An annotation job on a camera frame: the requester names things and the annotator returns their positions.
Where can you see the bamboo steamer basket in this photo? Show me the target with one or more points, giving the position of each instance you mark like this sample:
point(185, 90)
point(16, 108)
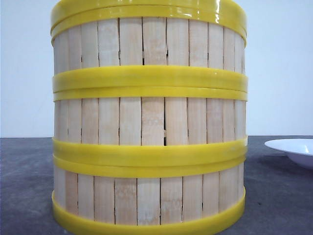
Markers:
point(191, 205)
point(149, 57)
point(192, 134)

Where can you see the woven bamboo steamer lid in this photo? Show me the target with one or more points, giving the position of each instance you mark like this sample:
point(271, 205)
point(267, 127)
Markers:
point(69, 13)

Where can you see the white plate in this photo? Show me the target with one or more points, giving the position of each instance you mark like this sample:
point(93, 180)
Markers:
point(300, 151)

